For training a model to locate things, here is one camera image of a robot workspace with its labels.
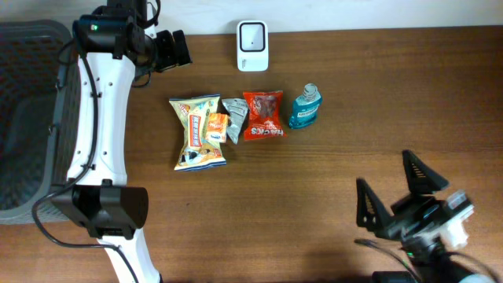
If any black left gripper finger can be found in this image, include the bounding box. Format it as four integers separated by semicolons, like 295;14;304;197
156;30;176;72
172;30;193;66

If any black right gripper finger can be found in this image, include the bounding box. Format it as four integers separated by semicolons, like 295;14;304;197
356;178;392;228
402;149;450;194

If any silver foil packet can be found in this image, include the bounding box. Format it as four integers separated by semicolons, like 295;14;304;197
222;98;248;144

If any small orange box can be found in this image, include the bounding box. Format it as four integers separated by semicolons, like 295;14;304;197
205;113;229;143

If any yellow chip bag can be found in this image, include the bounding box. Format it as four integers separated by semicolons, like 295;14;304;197
169;94;226;171

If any red snack bag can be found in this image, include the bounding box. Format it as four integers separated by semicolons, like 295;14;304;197
243;90;287;141

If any blue mouthwash bottle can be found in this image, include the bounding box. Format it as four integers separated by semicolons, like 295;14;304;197
288;83;322;129

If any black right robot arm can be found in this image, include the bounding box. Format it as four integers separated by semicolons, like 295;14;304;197
355;150;501;282

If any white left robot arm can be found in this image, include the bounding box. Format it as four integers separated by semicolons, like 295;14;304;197
50;0;192;282

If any white black barcode scanner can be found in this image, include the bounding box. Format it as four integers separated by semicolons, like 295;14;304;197
236;20;269;72

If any grey plastic mesh basket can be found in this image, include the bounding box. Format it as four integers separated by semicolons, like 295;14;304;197
1;20;80;225

